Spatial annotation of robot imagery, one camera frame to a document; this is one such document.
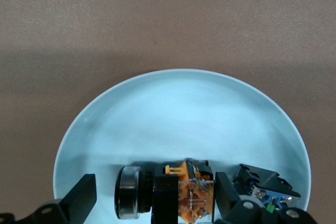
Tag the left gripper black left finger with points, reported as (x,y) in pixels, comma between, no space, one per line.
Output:
(81,197)

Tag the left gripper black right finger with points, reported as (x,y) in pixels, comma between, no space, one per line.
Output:
(225,197)

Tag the orange push-button switch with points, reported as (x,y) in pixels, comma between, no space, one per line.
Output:
(165,195)

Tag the light blue round plate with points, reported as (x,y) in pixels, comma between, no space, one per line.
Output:
(183,119)

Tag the green push-button switch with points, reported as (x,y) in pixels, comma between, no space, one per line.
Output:
(262,179)

